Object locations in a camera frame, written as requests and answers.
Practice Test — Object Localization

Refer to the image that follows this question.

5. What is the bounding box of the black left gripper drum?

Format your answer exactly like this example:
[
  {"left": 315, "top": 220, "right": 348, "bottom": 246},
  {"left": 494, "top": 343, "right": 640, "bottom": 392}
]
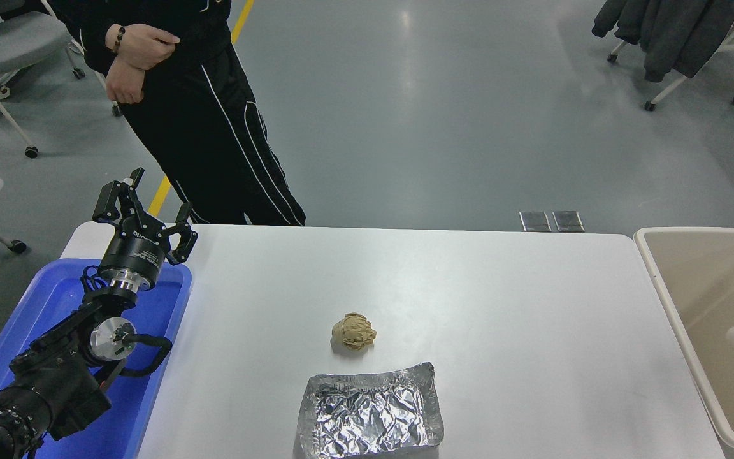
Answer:
[{"left": 98, "top": 224, "right": 171, "bottom": 284}]

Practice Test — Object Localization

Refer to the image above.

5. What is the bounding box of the person's left hand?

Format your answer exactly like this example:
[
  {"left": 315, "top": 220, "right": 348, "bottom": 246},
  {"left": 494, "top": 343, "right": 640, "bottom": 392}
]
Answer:
[{"left": 105, "top": 56, "right": 146, "bottom": 105}]

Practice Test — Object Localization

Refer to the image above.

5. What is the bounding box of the person's right hand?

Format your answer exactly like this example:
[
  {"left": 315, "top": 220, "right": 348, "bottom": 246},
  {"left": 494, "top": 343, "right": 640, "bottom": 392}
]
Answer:
[{"left": 115, "top": 24, "right": 181, "bottom": 71}]

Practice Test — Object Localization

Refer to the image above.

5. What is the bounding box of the large pale plastic bin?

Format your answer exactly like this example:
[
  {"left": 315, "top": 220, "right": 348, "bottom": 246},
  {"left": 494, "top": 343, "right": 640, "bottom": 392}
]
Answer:
[{"left": 633, "top": 227, "right": 734, "bottom": 452}]

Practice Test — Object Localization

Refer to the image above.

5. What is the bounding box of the person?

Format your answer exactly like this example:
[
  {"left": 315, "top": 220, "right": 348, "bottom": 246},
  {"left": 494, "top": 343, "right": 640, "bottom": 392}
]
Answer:
[{"left": 45, "top": 0, "right": 307, "bottom": 227}]

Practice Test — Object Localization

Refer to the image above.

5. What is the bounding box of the blue plastic tray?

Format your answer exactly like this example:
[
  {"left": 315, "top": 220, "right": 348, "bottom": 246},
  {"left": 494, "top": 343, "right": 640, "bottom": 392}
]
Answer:
[{"left": 0, "top": 258, "right": 193, "bottom": 459}]

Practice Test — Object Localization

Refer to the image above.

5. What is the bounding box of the crumpled tan paper ball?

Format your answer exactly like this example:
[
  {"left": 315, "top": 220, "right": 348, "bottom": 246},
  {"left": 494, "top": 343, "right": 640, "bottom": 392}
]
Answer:
[{"left": 331, "top": 313, "right": 377, "bottom": 351}]

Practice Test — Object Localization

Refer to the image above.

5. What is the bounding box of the grey office chair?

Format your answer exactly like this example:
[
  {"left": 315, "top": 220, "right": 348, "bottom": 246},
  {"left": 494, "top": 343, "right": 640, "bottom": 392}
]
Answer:
[{"left": 0, "top": 0, "right": 120, "bottom": 159}]

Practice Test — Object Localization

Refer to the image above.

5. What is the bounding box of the metal floor outlet plate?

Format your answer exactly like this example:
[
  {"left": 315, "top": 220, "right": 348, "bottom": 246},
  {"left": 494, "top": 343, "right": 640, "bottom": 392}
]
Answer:
[
  {"left": 552, "top": 211, "right": 585, "bottom": 232},
  {"left": 519, "top": 211, "right": 552, "bottom": 232}
]

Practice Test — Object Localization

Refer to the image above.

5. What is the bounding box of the silver foil tray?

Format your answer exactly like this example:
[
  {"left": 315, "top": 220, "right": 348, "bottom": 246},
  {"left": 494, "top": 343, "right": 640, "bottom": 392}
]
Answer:
[{"left": 296, "top": 362, "right": 445, "bottom": 459}]

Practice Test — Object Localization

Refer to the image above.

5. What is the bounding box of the dark grey jacket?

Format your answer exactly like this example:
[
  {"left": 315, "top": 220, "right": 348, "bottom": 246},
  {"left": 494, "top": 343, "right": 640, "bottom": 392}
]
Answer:
[{"left": 592, "top": 0, "right": 734, "bottom": 84}]

